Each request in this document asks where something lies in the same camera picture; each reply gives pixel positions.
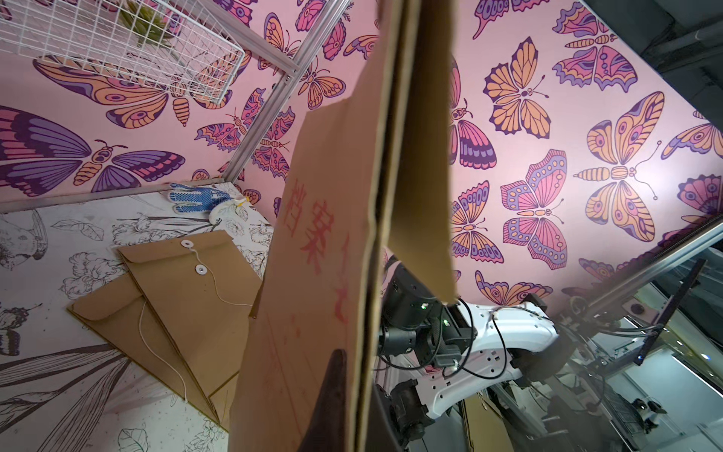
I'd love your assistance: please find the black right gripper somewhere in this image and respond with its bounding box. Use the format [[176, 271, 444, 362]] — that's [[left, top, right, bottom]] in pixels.
[[378, 256, 444, 362]]

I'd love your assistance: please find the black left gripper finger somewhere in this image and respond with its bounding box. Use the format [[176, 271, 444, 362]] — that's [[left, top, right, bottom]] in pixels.
[[297, 350, 346, 452]]

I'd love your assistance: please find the brown kraft file bag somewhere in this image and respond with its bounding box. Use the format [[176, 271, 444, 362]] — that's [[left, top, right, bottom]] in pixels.
[[117, 231, 262, 396], [228, 1, 456, 451], [67, 274, 235, 431]]

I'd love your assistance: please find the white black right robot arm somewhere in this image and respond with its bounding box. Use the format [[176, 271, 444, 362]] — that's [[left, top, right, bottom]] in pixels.
[[375, 257, 574, 451]]

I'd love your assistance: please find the blue white work glove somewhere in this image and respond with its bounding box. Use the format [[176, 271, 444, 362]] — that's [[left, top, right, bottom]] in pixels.
[[168, 183, 249, 226]]

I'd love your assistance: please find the small green succulent plant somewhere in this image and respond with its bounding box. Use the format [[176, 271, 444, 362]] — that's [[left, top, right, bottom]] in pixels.
[[118, 1, 174, 47]]

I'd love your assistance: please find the white wire wall basket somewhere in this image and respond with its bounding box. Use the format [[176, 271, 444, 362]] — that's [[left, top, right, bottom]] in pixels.
[[1, 0, 247, 105]]

